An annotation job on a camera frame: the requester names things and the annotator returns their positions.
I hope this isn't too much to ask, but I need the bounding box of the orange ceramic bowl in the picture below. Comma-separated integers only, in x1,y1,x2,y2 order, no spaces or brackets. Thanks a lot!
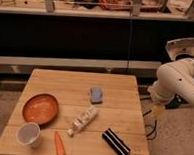
22,93,59,125

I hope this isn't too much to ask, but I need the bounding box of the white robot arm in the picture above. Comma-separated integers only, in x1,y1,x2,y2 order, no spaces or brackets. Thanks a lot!
148,58,194,117

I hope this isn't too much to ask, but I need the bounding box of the black striped box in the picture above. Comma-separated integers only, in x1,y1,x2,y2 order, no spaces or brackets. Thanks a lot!
101,128,131,155

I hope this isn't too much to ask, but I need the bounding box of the blue sponge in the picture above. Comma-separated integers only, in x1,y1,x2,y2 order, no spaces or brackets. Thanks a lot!
90,88,102,104

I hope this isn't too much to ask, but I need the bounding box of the white plastic bottle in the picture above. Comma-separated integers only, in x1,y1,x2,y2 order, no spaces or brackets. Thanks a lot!
67,106,99,137

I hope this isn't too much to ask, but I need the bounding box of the wooden table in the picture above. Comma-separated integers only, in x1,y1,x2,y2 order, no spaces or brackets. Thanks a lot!
0,69,149,155

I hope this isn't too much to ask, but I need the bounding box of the orange carrot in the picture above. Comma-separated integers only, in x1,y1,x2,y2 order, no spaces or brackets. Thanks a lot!
54,131,65,155

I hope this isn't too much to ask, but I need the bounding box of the orange crate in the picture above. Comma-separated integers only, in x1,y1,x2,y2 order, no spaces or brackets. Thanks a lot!
99,0,131,11

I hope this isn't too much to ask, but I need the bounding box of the white paper cup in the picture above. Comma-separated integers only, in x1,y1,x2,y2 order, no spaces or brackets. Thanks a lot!
16,122,41,149

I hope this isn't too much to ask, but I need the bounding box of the black cable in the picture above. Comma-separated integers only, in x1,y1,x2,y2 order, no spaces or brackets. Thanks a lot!
140,108,160,141

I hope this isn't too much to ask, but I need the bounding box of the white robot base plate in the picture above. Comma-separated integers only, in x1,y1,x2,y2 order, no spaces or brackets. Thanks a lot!
166,37,194,60

